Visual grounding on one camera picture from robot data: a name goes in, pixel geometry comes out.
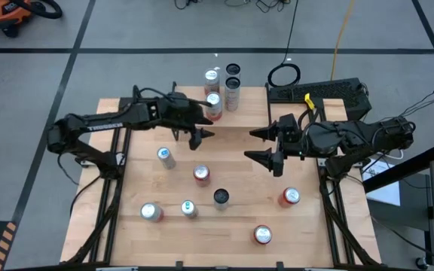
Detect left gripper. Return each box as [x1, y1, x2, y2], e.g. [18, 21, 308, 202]
[152, 93, 216, 152]

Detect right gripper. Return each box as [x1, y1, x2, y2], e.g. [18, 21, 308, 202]
[243, 114, 310, 178]

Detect tall silver can black lid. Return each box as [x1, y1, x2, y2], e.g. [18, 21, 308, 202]
[213, 187, 231, 212]
[225, 62, 242, 80]
[224, 76, 242, 113]

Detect wooden shelf black metal legs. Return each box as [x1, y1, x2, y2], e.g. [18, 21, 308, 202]
[167, 81, 273, 143]

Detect slim silver can blue tab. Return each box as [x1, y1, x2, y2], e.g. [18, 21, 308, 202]
[157, 146, 177, 170]

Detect red-orange Fanta can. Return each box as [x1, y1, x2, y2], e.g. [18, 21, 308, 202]
[277, 186, 302, 210]
[193, 164, 212, 188]

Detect black perforated computer case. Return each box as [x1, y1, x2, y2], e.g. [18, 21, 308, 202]
[268, 78, 373, 123]

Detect blue silver Red Bull can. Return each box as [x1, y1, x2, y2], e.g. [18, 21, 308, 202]
[180, 199, 199, 220]

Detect white paper sheet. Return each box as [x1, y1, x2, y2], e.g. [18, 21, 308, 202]
[360, 160, 402, 207]

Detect black desk beam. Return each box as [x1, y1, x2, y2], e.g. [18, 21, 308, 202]
[362, 142, 434, 194]

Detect black cable with coil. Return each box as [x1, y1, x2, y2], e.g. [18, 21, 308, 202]
[267, 0, 302, 89]

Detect black aluminium table frame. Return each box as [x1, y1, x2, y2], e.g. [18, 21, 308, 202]
[62, 84, 382, 271]

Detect yellow cable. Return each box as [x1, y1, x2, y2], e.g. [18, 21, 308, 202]
[329, 0, 356, 82]

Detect white cable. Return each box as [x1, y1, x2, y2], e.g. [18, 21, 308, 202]
[382, 150, 405, 161]

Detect black vacuum hose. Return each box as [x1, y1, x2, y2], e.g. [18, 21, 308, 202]
[11, 0, 64, 20]

